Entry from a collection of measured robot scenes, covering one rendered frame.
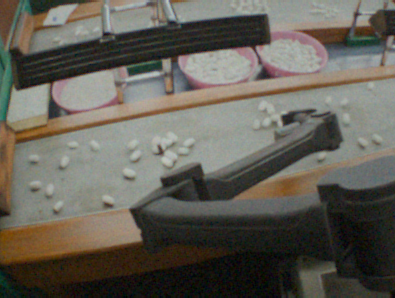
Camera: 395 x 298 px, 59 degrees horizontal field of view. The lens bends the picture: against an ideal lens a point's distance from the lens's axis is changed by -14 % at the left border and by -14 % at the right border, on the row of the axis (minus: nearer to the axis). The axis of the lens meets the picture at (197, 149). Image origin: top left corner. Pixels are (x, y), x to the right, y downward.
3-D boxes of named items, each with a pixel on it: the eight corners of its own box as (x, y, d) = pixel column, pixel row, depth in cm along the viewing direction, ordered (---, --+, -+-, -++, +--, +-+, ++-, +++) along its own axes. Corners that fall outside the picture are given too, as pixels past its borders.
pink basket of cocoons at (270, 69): (334, 88, 136) (340, 68, 129) (270, 97, 133) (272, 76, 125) (305, 46, 153) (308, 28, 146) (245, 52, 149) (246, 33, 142)
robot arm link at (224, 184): (192, 241, 61) (168, 178, 60) (176, 236, 66) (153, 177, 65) (350, 146, 82) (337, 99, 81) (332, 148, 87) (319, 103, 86)
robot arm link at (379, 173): (133, 260, 60) (108, 203, 59) (194, 225, 69) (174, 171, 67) (420, 295, 26) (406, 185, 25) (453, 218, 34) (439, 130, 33)
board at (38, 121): (47, 126, 114) (46, 123, 113) (6, 135, 112) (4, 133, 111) (52, 63, 135) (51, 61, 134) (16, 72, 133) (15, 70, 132)
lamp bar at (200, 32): (272, 45, 92) (274, 21, 86) (15, 93, 83) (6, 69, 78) (260, 28, 97) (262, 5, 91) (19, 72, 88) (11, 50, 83)
